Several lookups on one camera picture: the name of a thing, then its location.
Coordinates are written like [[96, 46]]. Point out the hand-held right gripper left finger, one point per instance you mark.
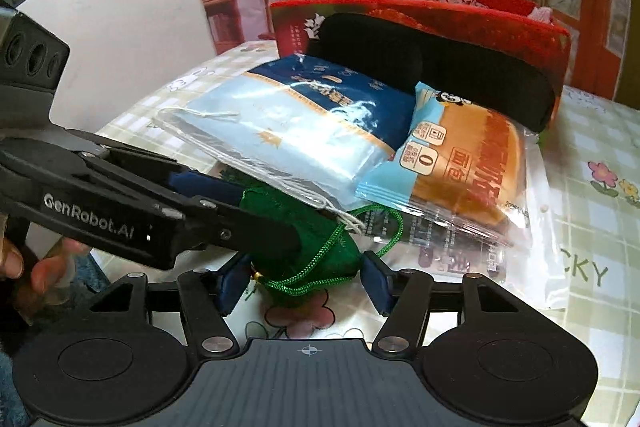
[[234, 287]]

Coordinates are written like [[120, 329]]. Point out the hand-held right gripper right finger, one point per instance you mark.
[[376, 282]]

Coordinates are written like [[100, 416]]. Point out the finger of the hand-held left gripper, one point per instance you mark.
[[210, 189], [250, 227]]

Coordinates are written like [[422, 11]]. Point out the blue face mask packet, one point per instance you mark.
[[280, 132]]

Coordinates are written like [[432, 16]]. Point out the bread packet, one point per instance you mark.
[[475, 157]]

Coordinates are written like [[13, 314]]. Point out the clear bag with black cloth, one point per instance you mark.
[[535, 217]]

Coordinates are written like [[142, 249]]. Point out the black foam pad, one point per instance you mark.
[[475, 77]]

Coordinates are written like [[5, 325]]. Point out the red strawberry cardboard box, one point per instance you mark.
[[500, 19]]

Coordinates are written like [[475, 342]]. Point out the person's left hand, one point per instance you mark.
[[50, 272]]

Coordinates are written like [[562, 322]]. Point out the green checked tablecloth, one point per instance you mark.
[[600, 307]]

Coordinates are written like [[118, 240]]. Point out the white red packet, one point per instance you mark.
[[541, 14]]

